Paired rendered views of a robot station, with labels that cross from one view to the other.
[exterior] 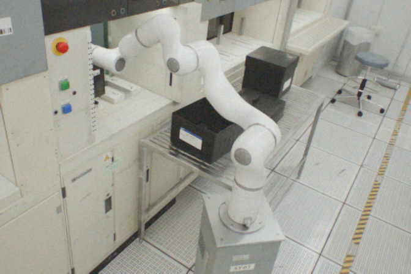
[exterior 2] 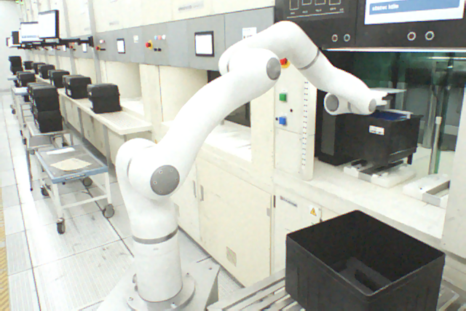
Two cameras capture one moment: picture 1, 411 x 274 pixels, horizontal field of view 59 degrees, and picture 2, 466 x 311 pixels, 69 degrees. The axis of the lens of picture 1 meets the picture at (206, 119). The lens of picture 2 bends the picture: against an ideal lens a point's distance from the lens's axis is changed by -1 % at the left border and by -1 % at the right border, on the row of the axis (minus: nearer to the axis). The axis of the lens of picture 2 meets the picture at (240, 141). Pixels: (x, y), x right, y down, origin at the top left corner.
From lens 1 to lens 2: 1.89 m
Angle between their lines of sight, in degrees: 103
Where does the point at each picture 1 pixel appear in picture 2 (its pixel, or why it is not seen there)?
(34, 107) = (263, 103)
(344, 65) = not seen: outside the picture
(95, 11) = (314, 33)
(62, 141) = (279, 151)
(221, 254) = not seen: hidden behind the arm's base
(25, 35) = not seen: hidden behind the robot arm
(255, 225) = (132, 293)
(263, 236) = (111, 298)
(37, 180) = (258, 166)
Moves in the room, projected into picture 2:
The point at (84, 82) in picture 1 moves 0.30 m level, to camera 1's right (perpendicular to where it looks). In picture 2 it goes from (301, 105) to (274, 121)
